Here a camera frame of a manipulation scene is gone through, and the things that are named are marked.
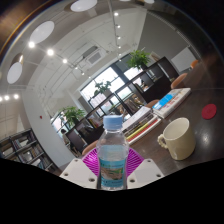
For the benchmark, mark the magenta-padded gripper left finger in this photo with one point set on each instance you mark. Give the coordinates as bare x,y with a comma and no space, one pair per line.
78,171

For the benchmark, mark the tall bookshelf with books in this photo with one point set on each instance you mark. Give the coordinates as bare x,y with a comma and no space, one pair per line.
23,148

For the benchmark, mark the ceiling air conditioner unit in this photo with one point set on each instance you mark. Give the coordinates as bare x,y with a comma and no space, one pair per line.
96,57

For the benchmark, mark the white board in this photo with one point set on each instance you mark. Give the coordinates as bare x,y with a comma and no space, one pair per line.
183,59

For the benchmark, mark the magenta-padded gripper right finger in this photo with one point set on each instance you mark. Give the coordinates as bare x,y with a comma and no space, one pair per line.
145,171

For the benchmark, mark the stack of books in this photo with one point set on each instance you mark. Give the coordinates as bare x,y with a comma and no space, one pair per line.
141,125

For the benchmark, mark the green potted plant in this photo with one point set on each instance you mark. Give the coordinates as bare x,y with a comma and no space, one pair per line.
71,115
138,59
101,87

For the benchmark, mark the black open shelf unit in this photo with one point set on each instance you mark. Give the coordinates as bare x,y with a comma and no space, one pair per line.
156,90

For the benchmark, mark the flat round red coaster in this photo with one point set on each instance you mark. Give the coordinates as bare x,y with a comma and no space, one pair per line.
209,111

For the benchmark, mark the blue-covered book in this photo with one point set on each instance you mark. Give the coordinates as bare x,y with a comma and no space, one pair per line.
171,101

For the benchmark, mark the person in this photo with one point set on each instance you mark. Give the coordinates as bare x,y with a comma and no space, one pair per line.
65,136

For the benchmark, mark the clear blue-capped water bottle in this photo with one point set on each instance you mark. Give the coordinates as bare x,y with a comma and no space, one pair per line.
112,160

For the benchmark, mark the ceiling lights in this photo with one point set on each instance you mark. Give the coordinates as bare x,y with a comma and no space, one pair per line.
41,31

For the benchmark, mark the cream ceramic mug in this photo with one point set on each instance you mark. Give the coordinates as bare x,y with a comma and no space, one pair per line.
180,140

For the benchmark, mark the orange chairs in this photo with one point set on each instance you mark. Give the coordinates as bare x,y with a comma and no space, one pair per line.
179,80

